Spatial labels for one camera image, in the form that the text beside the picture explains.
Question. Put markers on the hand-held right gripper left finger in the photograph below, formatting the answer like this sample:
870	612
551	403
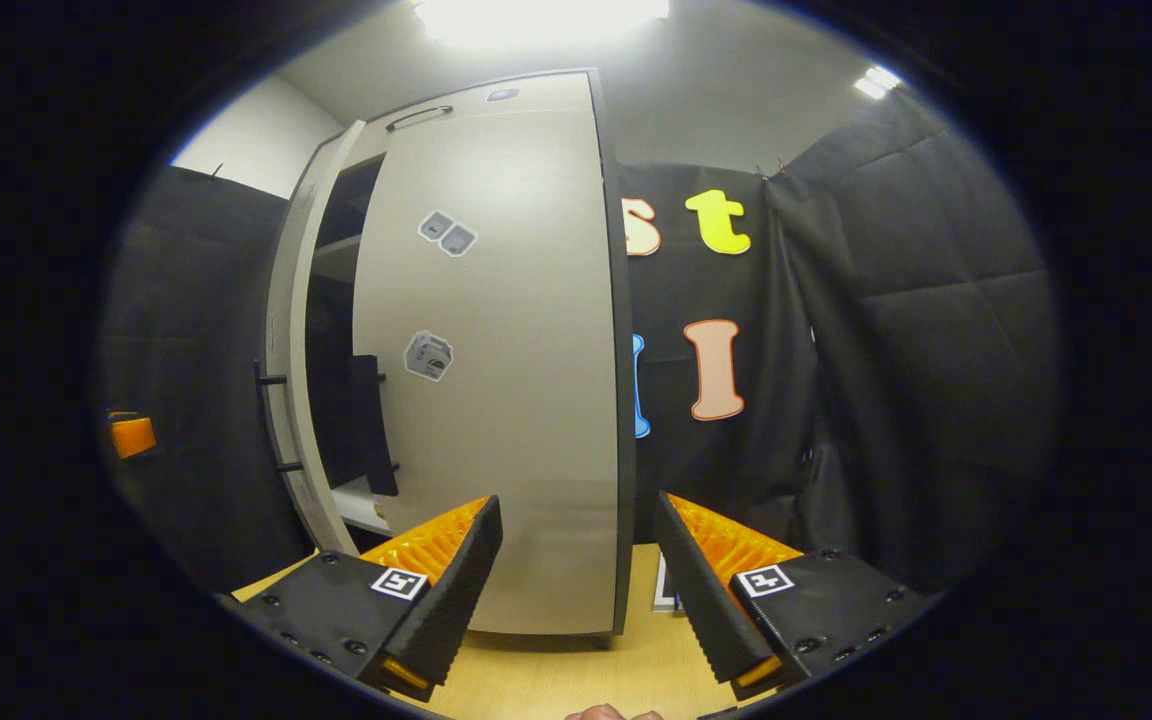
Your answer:
451	595

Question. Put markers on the black backdrop cloth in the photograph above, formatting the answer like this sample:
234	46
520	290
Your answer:
766	460

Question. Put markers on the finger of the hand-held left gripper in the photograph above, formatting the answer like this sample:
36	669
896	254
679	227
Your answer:
133	437

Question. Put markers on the white cabinet drawer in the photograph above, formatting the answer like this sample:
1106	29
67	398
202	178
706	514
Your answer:
526	95

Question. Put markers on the white shoe cabinet door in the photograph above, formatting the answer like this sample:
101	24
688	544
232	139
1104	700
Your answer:
526	400
286	300

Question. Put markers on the white cabinet shelf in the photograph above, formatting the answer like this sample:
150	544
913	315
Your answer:
356	505

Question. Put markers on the white shoe cabinet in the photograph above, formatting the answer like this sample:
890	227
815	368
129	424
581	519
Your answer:
336	300

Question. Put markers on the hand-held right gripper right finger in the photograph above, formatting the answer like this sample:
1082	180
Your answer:
701	600

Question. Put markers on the small ceiling light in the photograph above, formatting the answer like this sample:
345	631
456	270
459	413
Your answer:
878	82

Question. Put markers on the large ceiling light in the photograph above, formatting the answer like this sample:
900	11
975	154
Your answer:
546	20

